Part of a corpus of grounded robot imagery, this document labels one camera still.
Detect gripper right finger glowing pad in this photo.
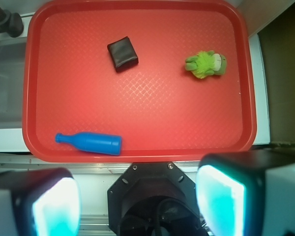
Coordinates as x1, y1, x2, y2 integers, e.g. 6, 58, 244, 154
196, 149, 295, 236

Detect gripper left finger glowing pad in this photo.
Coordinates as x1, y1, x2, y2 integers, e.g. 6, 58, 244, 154
0, 168, 82, 236

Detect green furry animal toy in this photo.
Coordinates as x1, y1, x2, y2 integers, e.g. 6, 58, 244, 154
184, 50, 227, 79

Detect blue plastic bottle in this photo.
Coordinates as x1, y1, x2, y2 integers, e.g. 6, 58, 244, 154
55, 132, 122, 156

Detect red plastic tray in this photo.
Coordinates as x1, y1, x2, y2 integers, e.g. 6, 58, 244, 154
22, 0, 257, 163

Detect stainless steel sink basin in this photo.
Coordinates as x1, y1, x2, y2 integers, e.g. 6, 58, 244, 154
0, 42, 26, 129

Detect black square pouch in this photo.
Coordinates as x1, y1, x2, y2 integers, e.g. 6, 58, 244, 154
107, 36, 139, 73

